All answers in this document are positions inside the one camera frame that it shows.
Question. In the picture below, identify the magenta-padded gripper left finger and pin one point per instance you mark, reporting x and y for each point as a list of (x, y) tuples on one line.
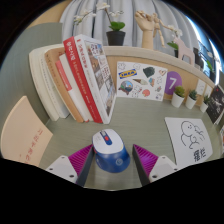
[(63, 166)]

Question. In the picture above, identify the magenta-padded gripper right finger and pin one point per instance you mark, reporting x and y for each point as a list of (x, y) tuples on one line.
[(163, 166)]

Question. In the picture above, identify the blue and white computer mouse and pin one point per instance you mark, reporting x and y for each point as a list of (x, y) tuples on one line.
[(111, 156)]

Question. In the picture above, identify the white mouse pad with drawing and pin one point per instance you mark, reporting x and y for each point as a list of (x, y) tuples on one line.
[(186, 146)]

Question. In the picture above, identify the peach booklet with red text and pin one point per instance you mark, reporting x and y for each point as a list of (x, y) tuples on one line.
[(20, 133)]

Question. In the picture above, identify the small succulent in white pot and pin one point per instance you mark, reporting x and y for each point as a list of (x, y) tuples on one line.
[(204, 106), (177, 100), (190, 102)]

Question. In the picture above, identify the white book with red stripe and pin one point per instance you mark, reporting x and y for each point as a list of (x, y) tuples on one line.
[(75, 96)]

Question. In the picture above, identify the black cover book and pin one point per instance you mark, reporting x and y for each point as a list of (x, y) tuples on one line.
[(216, 103)]

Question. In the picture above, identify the tan cover book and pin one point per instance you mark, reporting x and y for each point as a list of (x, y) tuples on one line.
[(58, 83)]

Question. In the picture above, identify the purple round number sign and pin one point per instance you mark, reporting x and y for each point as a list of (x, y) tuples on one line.
[(172, 81)]

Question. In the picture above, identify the white sticker sheet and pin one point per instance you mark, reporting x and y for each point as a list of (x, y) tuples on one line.
[(141, 81)]

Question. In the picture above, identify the black wooden horse figure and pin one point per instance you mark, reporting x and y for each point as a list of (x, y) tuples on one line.
[(199, 58)]

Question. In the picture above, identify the pink wooden horse figure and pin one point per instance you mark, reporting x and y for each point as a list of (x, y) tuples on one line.
[(185, 50)]

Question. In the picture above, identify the wooden hand model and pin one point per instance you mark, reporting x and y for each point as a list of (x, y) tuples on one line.
[(146, 30)]

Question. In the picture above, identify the light grey curtain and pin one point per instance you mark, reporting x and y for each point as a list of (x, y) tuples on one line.
[(133, 20)]

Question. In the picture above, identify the white wall socket plate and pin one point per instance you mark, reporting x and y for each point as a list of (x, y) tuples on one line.
[(200, 87)]

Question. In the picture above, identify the white wall switch plate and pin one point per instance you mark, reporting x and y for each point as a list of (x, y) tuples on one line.
[(208, 90)]

